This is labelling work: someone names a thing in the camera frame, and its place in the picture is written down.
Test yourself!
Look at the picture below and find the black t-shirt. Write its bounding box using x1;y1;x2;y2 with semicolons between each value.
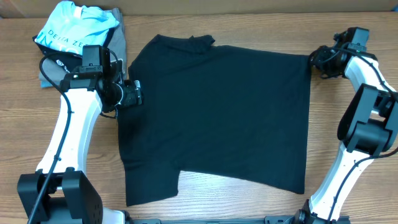
118;35;311;206
36;28;115;72

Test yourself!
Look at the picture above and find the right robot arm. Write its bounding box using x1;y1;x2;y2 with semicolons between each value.
286;27;397;224

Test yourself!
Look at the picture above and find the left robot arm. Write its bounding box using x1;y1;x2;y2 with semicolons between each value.
17;45;143;224

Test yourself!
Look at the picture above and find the grey folded t-shirt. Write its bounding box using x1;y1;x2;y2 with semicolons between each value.
39;7;127;82

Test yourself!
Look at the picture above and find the black folded t-shirt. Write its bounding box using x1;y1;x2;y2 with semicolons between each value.
36;28;115;72

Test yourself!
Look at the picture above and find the blue folded bottom t-shirt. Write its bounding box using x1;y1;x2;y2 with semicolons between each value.
40;81;53;88

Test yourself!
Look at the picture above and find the light blue folded t-shirt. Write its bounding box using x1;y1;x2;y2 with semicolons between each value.
34;1;119;55

